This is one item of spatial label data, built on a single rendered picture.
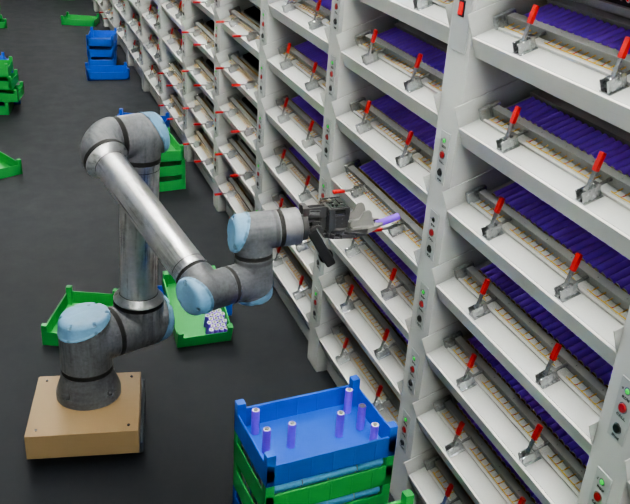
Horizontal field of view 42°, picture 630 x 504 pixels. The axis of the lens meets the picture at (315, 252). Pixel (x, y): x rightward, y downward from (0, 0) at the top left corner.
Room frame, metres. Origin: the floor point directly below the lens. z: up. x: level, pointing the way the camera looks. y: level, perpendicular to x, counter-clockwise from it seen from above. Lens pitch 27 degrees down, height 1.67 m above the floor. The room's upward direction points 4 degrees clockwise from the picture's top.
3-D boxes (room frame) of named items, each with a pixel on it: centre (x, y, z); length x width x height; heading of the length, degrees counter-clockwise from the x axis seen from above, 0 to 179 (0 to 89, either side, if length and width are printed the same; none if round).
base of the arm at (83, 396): (2.03, 0.65, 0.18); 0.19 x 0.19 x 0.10
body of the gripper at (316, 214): (1.81, -0.01, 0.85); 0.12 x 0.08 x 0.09; 111
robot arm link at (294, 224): (1.79, 0.06, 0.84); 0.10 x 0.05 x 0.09; 21
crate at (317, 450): (1.45, -0.03, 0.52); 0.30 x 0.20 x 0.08; 116
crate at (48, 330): (2.60, 0.84, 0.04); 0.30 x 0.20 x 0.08; 179
